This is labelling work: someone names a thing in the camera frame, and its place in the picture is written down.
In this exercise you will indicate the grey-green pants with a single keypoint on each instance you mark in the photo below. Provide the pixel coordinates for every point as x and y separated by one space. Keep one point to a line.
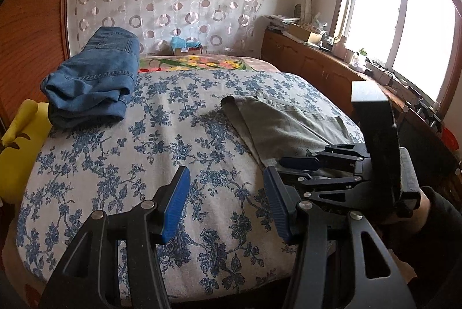
281 124

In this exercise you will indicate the small cardboard box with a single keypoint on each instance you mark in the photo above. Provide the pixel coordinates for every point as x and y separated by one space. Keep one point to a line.
193 50

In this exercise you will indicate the folded blue jeans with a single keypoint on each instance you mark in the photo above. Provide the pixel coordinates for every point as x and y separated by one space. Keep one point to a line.
94 77

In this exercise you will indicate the person's right forearm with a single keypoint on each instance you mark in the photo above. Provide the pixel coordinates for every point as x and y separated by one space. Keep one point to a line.
440 222

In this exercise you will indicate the open cardboard box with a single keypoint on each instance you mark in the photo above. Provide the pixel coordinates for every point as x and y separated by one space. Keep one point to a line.
305 34

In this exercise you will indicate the yellow plush toy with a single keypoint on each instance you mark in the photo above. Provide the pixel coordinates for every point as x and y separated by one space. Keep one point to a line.
21 157

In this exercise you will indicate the stack of papers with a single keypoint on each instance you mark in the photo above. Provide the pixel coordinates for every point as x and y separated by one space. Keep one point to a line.
279 21

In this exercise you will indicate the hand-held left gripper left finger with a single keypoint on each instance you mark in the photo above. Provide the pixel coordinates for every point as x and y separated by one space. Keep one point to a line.
176 206

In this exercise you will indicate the white bottle green cap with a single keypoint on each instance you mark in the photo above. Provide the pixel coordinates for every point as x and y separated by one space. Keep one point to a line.
359 58

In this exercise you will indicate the colourful flower blanket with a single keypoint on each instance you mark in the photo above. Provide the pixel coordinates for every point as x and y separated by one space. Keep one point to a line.
202 63

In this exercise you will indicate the blue plastic bag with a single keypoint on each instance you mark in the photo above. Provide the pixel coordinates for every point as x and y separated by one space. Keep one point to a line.
182 41

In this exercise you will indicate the long wooden cabinet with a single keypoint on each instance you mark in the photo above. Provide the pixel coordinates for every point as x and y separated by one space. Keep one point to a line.
310 59

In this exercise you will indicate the wood-framed window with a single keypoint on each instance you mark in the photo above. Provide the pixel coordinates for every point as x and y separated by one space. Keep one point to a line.
379 12

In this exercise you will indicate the pale pink bottle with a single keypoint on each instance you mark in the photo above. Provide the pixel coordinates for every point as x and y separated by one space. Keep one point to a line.
339 48

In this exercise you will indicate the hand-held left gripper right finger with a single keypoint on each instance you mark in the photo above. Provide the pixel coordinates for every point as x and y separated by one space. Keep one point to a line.
276 208

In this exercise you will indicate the wooden slatted wardrobe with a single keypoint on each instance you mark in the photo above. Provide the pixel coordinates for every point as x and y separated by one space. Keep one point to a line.
36 41

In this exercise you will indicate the blue floral bedsheet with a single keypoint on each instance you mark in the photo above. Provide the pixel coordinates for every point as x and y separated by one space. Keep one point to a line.
144 150

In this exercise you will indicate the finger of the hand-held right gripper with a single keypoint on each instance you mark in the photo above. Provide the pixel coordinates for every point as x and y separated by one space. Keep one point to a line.
299 162
325 182

